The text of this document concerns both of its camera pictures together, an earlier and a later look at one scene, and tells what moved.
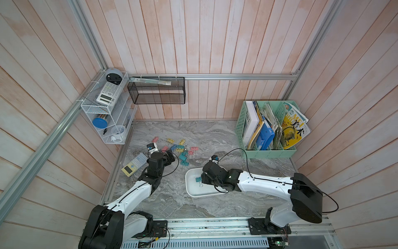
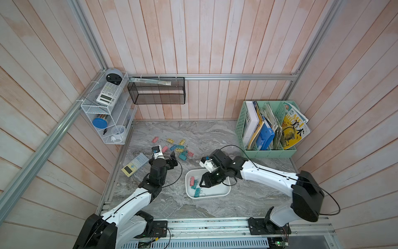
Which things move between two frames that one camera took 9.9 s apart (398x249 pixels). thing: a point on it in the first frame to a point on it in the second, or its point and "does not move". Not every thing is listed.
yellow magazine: (295, 125) does not move
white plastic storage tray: (193, 189) does not move
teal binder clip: (199, 179) to (197, 192)
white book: (251, 122) does not move
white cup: (117, 132) does not move
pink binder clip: (193, 148) to (192, 181)
